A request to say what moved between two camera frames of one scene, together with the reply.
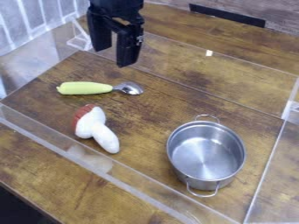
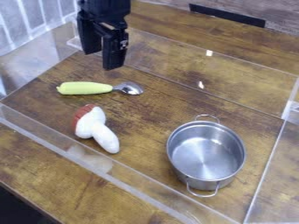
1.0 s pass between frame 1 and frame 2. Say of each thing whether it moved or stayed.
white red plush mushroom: stayed
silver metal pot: stayed
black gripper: moved
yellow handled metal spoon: stayed
